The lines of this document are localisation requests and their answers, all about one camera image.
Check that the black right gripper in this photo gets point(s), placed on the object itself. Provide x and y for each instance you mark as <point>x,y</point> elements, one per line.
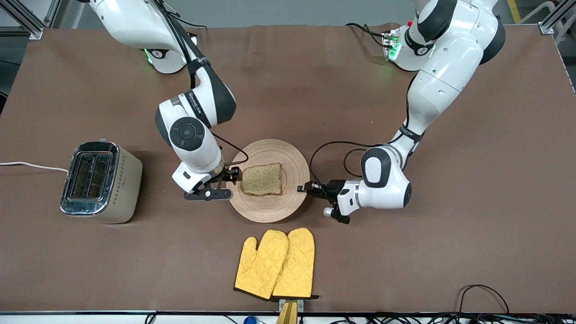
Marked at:
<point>227,173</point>

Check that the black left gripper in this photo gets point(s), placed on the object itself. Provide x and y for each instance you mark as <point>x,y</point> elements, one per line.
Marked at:
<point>333,187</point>

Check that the slice of brown bread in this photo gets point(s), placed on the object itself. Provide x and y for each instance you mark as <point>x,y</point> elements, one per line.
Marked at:
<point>263,180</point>

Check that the round light wooden plate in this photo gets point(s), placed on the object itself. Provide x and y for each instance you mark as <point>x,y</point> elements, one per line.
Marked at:
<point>270,209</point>

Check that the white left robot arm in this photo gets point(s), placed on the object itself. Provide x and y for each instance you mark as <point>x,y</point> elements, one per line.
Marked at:
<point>450,67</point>

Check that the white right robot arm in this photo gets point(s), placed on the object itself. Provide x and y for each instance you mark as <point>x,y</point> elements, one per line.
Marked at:
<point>130,22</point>

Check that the beige and chrome toaster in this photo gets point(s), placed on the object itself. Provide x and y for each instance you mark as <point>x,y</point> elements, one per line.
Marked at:
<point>126,189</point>

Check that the yellow quilted oven mitt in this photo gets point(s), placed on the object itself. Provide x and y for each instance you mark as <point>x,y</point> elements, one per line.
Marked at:
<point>297,265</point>
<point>261,270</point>

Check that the small blue round object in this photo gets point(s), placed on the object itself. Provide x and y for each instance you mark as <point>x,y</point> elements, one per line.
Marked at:
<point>249,320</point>

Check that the aluminium frame profile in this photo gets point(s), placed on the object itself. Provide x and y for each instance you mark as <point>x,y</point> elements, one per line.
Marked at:
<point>555,18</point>
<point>27,20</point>

